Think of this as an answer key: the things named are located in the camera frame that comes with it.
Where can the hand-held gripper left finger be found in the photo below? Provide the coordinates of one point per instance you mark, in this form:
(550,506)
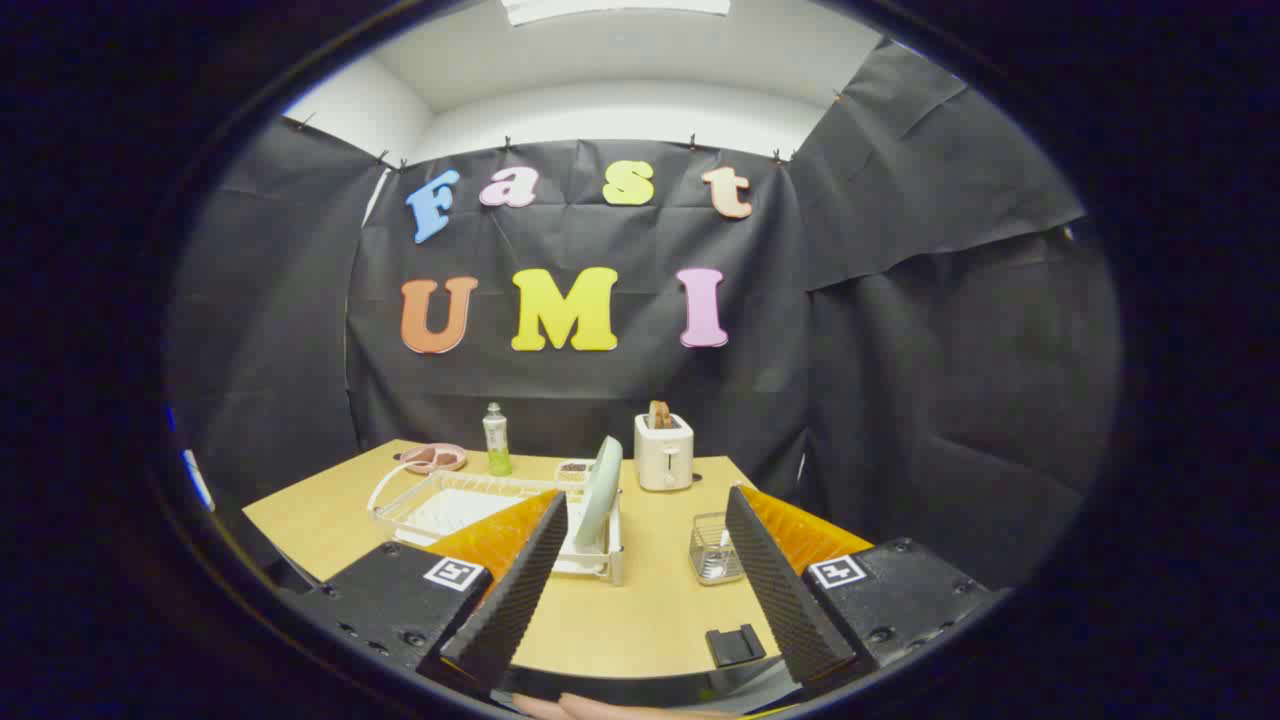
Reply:
(510,600)

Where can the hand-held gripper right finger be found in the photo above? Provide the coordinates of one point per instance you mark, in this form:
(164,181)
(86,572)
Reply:
(785,600)

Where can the pale green plate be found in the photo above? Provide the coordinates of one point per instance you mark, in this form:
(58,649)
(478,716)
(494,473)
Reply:
(600,490)

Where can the pink plate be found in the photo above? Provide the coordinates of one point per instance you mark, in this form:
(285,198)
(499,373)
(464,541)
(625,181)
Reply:
(433,470)

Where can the white divided bean tray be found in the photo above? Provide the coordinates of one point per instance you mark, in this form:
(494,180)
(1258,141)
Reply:
(573,468)

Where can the bottle with green liquid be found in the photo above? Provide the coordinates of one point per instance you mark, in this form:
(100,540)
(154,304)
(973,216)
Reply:
(497,450)

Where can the brown patty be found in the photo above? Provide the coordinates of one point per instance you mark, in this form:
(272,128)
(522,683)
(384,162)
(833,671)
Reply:
(446,458)
(420,459)

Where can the cream toaster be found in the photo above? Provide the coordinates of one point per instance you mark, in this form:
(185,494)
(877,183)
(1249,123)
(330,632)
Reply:
(665,460)

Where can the brown bread slice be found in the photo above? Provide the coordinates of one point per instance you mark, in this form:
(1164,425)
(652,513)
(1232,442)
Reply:
(667,416)

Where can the black backdrop cloth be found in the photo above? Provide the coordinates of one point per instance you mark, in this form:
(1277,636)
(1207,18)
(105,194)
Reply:
(600,400)

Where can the ceiling light panel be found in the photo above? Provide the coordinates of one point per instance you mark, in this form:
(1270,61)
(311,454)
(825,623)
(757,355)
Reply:
(615,8)

